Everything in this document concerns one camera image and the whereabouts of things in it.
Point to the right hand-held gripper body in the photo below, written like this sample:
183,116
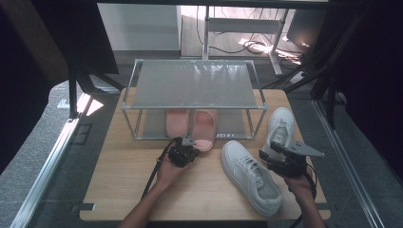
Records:
293,164

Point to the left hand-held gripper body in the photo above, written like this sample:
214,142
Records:
180,155

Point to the white sneaker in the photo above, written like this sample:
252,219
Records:
282,123
247,177

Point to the pink slipper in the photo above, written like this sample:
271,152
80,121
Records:
177,123
204,126

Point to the metal two-tier shoe rack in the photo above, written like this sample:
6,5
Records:
193,85

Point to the person's right hand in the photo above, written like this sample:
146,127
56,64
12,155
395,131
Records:
299,185

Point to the person's left hand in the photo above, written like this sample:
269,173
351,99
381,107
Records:
168,175

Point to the white power strip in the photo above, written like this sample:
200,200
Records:
298,77

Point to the black metal stand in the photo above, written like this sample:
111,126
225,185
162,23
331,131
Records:
72,91
331,95

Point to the dark monitor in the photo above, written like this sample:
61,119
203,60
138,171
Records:
305,30

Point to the white cabinet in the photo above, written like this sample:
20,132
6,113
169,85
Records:
139,27

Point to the black panel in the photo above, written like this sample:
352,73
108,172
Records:
82,34

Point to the aluminium rail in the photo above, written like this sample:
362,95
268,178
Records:
345,161
47,171

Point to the white desk frame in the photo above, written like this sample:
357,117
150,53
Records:
244,25

